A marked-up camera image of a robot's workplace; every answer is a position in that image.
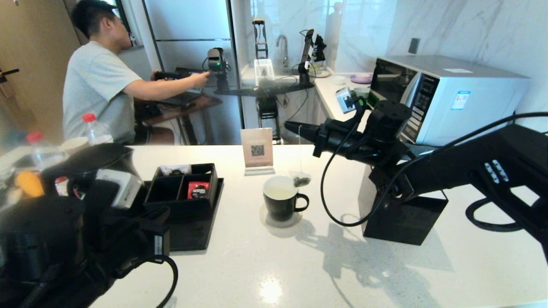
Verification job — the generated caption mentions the black compartment organizer box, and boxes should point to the black compartment organizer box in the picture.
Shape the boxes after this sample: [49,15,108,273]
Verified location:
[143,163,220,221]

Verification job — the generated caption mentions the black ladder-shaped frame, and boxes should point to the black ladder-shaped frame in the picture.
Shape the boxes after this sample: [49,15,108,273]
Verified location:
[252,18,269,59]

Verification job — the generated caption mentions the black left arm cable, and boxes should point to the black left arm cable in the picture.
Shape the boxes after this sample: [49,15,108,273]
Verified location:
[155,255,179,308]

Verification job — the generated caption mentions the clear tea bag packet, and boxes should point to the clear tea bag packet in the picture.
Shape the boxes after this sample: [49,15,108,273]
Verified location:
[291,124,312,188]

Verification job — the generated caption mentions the black tissue box white lid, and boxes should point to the black tissue box white lid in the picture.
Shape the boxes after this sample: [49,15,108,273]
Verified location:
[357,165,449,246]

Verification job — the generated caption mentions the chrome sink faucet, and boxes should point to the chrome sink faucet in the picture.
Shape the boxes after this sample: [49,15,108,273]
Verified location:
[276,34,289,70]

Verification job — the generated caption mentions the silver refrigerator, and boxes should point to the silver refrigerator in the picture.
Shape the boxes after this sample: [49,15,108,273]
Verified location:
[143,0,242,146]

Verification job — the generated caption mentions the white plastic rack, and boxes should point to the white plastic rack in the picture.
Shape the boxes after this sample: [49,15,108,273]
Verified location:
[254,59,275,87]

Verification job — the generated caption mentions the white sachet packets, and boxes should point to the white sachet packets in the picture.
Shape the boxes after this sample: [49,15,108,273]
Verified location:
[162,165,193,176]

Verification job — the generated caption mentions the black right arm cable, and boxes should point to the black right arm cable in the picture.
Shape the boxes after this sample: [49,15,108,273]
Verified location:
[319,110,548,227]

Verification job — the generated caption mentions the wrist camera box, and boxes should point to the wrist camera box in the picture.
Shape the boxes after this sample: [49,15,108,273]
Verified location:
[335,87,358,114]
[95,169,144,210]

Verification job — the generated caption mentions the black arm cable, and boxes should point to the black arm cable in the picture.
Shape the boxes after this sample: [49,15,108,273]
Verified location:
[155,255,179,308]
[319,110,548,227]

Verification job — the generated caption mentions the silver microwave oven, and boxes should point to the silver microwave oven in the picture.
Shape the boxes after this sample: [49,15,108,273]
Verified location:
[369,55,530,148]

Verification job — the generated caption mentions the red coffee sachet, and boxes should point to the red coffee sachet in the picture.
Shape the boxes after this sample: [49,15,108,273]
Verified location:
[188,182,211,200]

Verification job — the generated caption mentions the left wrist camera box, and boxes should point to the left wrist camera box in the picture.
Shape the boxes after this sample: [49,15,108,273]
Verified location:
[95,169,144,210]

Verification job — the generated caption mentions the clear water bottle red cap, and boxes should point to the clear water bottle red cap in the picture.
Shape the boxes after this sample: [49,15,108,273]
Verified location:
[27,132,65,169]
[83,113,114,145]

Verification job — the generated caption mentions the window with black frame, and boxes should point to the window with black frame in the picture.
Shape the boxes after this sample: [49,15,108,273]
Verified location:
[115,0,137,48]

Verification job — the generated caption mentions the orange oval object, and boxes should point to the orange oval object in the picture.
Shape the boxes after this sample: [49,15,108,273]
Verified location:
[15,171,45,197]

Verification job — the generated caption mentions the black mug white inside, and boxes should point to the black mug white inside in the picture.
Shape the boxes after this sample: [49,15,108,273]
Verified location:
[263,175,310,222]

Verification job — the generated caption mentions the black serving tray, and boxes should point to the black serving tray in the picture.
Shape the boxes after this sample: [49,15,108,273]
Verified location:
[168,178,225,252]

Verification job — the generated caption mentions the QR code acrylic sign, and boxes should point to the QR code acrylic sign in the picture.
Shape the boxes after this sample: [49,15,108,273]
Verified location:
[241,127,275,176]

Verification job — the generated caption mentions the black electric kettle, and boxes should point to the black electric kettle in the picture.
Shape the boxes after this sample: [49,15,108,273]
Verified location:
[41,143,143,201]

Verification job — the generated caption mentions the brown wooden desk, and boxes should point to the brown wooden desk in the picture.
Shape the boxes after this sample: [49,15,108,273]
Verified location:
[141,94,223,146]

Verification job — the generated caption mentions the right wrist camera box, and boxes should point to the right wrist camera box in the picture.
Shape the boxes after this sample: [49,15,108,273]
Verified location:
[335,87,358,114]

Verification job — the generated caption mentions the person in grey t-shirt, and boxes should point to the person in grey t-shirt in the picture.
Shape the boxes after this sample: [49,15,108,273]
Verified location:
[63,0,210,144]

